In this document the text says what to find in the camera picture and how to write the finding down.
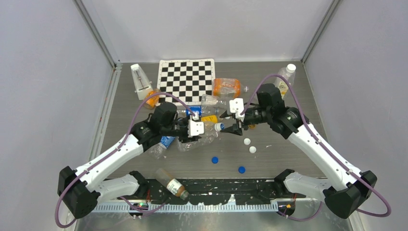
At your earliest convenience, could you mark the white blue Pocari Sweat cap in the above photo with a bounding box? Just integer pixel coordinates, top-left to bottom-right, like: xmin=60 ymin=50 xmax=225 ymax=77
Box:
xmin=214 ymin=123 xmax=225 ymax=132

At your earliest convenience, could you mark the brown coffee bottle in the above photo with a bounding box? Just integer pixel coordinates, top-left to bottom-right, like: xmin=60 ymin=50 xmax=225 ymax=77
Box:
xmin=154 ymin=168 xmax=189 ymax=200

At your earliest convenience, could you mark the tall clear juice bottle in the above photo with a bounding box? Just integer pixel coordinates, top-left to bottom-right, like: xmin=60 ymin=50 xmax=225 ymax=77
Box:
xmin=274 ymin=66 xmax=296 ymax=99

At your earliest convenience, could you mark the large white bottle cap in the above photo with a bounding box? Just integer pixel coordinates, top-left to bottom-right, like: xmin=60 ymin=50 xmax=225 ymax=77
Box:
xmin=286 ymin=64 xmax=296 ymax=73

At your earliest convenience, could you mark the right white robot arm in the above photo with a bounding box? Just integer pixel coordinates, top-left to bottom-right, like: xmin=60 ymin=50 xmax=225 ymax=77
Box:
xmin=222 ymin=84 xmax=377 ymax=219

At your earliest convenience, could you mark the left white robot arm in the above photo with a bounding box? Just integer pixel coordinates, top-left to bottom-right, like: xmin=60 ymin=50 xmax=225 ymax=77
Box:
xmin=57 ymin=103 xmax=204 ymax=219

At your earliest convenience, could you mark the yellow label bottle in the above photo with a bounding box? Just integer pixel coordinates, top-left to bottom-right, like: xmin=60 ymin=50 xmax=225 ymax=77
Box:
xmin=201 ymin=115 xmax=219 ymax=123

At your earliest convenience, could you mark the clear bottle behind Pepsi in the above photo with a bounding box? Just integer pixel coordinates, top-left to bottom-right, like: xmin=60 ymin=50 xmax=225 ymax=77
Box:
xmin=201 ymin=94 xmax=227 ymax=115

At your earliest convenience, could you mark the small white bottle cap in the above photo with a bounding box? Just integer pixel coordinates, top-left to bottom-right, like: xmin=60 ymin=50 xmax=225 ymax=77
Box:
xmin=243 ymin=138 xmax=251 ymax=145

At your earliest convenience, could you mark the clear crumpled plastic bottle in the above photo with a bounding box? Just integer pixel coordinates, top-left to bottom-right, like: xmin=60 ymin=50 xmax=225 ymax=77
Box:
xmin=176 ymin=132 xmax=219 ymax=152

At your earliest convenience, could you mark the blue Pepsi label bottle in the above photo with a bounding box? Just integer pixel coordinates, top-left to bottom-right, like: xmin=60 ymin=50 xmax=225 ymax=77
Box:
xmin=179 ymin=105 xmax=202 ymax=116

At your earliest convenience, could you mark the orange label wide bottle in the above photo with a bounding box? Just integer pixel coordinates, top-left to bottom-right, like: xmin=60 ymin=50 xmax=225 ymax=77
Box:
xmin=212 ymin=78 xmax=249 ymax=99

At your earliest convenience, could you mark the blue label clear bottle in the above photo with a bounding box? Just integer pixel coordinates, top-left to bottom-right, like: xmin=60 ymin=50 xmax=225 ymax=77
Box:
xmin=148 ymin=136 xmax=176 ymax=159

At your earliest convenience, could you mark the blue bottle cap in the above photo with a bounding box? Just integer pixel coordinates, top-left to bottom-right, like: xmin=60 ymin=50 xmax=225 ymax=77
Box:
xmin=211 ymin=156 xmax=219 ymax=164
xmin=238 ymin=166 xmax=246 ymax=174

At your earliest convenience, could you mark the small orange bottle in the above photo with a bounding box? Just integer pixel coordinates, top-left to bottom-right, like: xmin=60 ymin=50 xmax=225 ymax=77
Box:
xmin=143 ymin=89 xmax=160 ymax=109

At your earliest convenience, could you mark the black white checkerboard mat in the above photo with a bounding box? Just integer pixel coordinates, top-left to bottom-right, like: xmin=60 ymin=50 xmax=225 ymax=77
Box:
xmin=157 ymin=59 xmax=216 ymax=105

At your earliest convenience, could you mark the white metronome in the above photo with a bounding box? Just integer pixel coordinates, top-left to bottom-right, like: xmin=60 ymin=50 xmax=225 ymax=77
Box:
xmin=130 ymin=64 xmax=153 ymax=100

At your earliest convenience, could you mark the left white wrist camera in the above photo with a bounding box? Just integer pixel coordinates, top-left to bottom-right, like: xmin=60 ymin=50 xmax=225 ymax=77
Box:
xmin=188 ymin=111 xmax=204 ymax=137

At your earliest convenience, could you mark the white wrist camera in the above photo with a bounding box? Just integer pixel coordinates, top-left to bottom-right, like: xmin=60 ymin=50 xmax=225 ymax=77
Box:
xmin=188 ymin=111 xmax=204 ymax=137
xmin=227 ymin=98 xmax=245 ymax=122

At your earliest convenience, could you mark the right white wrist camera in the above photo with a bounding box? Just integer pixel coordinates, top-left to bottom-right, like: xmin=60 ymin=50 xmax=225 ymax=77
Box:
xmin=227 ymin=98 xmax=245 ymax=122

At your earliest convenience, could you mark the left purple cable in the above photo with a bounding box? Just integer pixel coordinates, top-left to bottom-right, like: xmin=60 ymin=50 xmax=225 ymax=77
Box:
xmin=54 ymin=92 xmax=200 ymax=229

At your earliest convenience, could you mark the purple cable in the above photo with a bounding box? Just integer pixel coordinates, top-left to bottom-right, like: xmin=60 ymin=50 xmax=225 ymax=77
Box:
xmin=54 ymin=92 xmax=200 ymax=229
xmin=242 ymin=74 xmax=392 ymax=218

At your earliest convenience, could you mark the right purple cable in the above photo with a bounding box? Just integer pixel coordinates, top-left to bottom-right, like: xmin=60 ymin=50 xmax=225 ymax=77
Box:
xmin=242 ymin=74 xmax=392 ymax=218

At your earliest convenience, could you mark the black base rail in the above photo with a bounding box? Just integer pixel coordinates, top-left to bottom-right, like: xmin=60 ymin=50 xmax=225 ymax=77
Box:
xmin=125 ymin=178 xmax=305 ymax=205

